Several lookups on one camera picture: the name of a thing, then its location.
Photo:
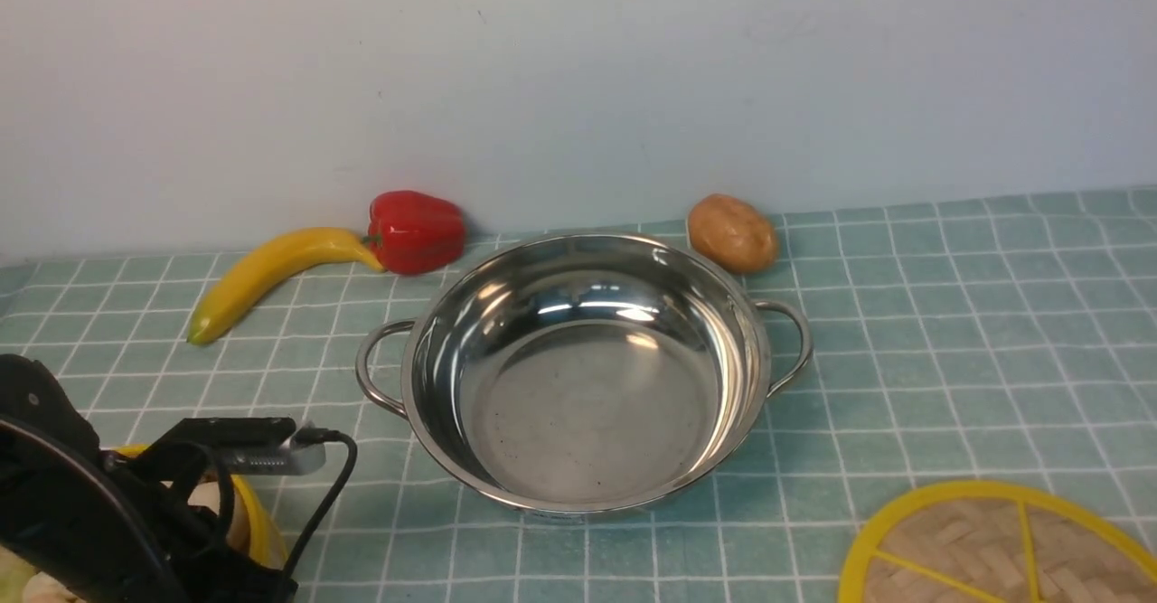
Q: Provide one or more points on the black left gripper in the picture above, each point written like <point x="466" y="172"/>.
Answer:
<point x="35" y="404"/>

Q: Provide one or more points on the bamboo steamer basket yellow rim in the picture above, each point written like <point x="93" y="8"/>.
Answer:
<point x="258" y="526"/>

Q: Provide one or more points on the woven bamboo steamer lid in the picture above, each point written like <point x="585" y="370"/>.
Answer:
<point x="989" y="541"/>

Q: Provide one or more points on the stainless steel pot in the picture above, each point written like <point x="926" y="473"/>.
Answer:
<point x="583" y="375"/>

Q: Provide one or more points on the yellow banana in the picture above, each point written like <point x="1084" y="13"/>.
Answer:
<point x="266" y="267"/>

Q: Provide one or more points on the red bell pepper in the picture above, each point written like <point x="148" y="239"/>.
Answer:
<point x="413" y="233"/>

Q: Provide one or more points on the brown potato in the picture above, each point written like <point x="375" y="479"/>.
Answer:
<point x="733" y="234"/>

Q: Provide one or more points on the green checkered tablecloth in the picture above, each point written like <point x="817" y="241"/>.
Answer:
<point x="1004" y="338"/>

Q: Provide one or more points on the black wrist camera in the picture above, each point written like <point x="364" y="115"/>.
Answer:
<point x="269" y="446"/>

